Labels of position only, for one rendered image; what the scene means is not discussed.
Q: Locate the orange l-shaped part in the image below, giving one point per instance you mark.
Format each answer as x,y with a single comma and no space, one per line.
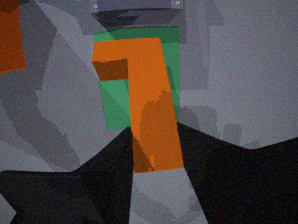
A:
156,144

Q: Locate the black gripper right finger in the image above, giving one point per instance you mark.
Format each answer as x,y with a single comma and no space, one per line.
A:
226,177

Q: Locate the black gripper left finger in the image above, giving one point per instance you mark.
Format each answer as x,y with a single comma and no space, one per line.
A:
100,190

